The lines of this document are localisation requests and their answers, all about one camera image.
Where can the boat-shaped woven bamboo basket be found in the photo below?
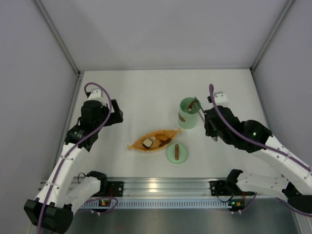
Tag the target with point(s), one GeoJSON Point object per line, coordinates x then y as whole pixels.
{"type": "Point", "coordinates": [137, 145]}

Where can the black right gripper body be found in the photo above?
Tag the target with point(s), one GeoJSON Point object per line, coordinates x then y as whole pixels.
{"type": "Point", "coordinates": [210, 124]}

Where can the green cylindrical lunch container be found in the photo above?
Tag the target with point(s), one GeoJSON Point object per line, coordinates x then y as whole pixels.
{"type": "Point", "coordinates": [187, 120]}

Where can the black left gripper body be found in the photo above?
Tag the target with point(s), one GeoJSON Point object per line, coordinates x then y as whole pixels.
{"type": "Point", "coordinates": [116, 113]}

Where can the aluminium mounting rail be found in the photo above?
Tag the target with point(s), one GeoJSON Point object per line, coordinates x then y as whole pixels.
{"type": "Point", "coordinates": [155, 188]}

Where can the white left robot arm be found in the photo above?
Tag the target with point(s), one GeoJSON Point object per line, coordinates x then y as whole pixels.
{"type": "Point", "coordinates": [55, 205]}

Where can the metal serving tongs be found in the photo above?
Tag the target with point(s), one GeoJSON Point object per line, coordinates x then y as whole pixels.
{"type": "Point", "coordinates": [200, 112]}

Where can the green lid with wooden handle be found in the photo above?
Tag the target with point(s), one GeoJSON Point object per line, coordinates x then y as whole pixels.
{"type": "Point", "coordinates": [177, 153]}

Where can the slotted grey cable duct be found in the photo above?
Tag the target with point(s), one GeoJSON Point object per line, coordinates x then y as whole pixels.
{"type": "Point", "coordinates": [205, 203]}

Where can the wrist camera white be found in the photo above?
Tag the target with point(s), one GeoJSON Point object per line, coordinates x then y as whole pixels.
{"type": "Point", "coordinates": [220, 99]}
{"type": "Point", "coordinates": [98, 95]}

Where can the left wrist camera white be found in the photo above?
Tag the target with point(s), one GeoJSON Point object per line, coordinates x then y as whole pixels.
{"type": "Point", "coordinates": [98, 95]}

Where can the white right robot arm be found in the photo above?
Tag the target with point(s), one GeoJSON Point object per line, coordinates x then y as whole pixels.
{"type": "Point", "coordinates": [294, 186]}

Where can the brown food piece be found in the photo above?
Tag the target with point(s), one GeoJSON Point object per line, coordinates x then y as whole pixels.
{"type": "Point", "coordinates": [165, 142]}

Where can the white and black rice cake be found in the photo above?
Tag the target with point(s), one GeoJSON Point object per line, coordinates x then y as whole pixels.
{"type": "Point", "coordinates": [147, 143]}

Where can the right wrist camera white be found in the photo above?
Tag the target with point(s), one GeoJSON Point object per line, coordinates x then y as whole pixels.
{"type": "Point", "coordinates": [220, 99]}

